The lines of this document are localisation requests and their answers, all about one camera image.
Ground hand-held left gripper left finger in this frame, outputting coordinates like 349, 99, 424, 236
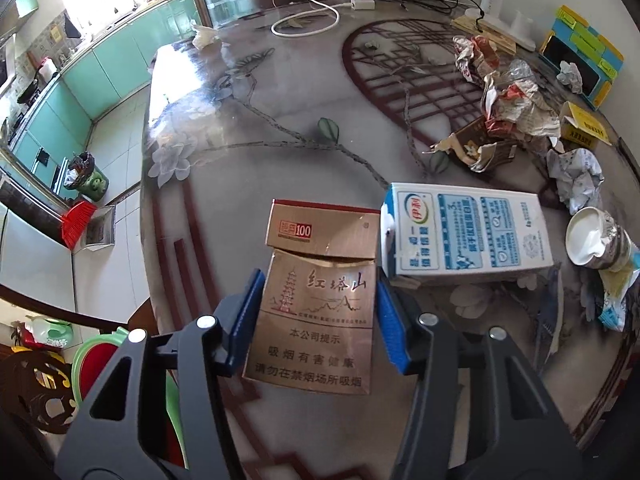
54, 268, 266, 480

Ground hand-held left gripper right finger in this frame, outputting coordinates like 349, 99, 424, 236
376, 272, 583, 480

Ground brown cigarette pack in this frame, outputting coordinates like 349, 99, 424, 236
242, 199, 382, 396

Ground white blue milk carton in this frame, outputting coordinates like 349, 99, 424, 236
378, 182, 555, 286

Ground green bucket red liner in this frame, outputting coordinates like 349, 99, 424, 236
71, 326, 188, 466

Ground crushed paper cup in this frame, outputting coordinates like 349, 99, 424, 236
565, 206, 638, 273

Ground white printed paper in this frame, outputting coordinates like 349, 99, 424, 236
545, 147, 606, 216

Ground small green trash bin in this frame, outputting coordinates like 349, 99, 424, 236
64, 151, 108, 201

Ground grey dustpan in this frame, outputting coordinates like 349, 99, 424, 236
80, 205, 117, 252

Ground red broom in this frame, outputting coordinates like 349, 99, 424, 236
59, 200, 98, 250

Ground torn brown carton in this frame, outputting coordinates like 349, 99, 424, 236
432, 115, 518, 173

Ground white green plastic container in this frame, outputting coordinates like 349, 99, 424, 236
22, 316, 75, 348

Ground white refrigerator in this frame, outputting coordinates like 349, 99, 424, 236
0, 175, 77, 313

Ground pale plastic wrapper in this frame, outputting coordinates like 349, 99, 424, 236
597, 255, 640, 333

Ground dark carved wooden chair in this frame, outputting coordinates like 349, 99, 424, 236
0, 282, 153, 441

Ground crumpled foil wrapper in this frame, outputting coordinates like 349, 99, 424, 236
480, 57, 563, 138

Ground yellow cardboard box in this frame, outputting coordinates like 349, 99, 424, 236
557, 101, 613, 148

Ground crumpled white tissue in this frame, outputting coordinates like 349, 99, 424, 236
190, 20, 221, 51

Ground crumpled red white wrapper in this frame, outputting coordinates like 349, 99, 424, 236
452, 34, 503, 86

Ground teal kitchen cabinets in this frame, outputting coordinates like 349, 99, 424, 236
10, 0, 203, 161

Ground small crumpled paper ball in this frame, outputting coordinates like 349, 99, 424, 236
557, 60, 585, 93

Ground white desk lamp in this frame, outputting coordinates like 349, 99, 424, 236
462, 0, 541, 52

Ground white cable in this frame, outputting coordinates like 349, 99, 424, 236
271, 0, 353, 38

